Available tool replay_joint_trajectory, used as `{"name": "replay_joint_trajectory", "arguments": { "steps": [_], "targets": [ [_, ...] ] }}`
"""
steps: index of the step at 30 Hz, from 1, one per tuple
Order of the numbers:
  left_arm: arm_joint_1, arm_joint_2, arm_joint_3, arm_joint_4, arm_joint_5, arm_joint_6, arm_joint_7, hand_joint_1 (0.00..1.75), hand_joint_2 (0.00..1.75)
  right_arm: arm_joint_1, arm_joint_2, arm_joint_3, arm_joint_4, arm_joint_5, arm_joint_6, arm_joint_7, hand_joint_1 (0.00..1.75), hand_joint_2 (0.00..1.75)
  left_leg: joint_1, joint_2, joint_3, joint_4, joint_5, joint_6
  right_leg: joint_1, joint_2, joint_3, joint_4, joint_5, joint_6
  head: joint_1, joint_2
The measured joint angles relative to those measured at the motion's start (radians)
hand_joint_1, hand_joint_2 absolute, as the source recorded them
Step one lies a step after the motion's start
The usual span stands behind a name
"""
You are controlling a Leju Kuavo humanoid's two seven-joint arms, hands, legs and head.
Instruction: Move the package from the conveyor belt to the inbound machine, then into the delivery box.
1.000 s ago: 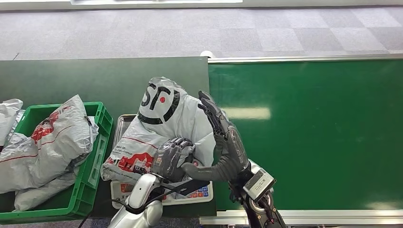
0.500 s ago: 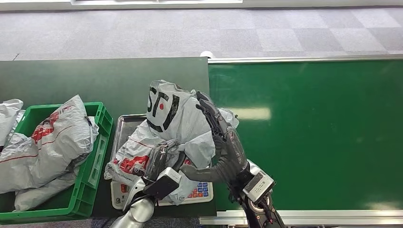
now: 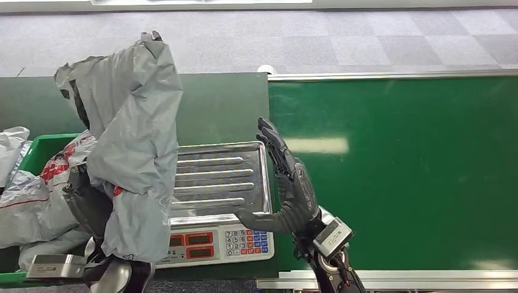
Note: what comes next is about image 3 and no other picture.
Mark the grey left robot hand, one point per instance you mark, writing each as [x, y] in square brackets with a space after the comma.
[89, 206]

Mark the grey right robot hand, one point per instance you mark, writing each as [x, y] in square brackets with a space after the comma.
[297, 198]

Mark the grey bag with black logo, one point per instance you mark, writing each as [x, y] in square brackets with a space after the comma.
[133, 141]

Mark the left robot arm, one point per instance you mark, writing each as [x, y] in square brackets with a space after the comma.
[117, 277]

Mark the green conveyor belt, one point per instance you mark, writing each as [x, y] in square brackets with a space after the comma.
[404, 182]

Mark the white conveyor roller end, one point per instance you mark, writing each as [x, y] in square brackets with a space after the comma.
[267, 68]

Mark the plain grey mailer bag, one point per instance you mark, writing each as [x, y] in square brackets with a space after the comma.
[52, 248]

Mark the white electronic scale body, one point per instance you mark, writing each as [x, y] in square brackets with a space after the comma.
[247, 242]

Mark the green plastic crate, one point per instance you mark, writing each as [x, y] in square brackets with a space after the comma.
[44, 149]

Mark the steel scale tray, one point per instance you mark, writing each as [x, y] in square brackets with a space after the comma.
[218, 182]

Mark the crumpled pale grey bag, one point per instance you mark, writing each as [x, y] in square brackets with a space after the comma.
[10, 149]

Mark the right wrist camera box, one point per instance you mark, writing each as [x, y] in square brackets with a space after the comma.
[332, 236]

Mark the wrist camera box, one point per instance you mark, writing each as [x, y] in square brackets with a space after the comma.
[56, 265]
[332, 236]

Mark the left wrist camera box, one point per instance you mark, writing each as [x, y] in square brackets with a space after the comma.
[56, 265]

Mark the aluminium conveyor side rail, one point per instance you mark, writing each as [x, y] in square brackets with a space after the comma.
[425, 279]
[384, 75]

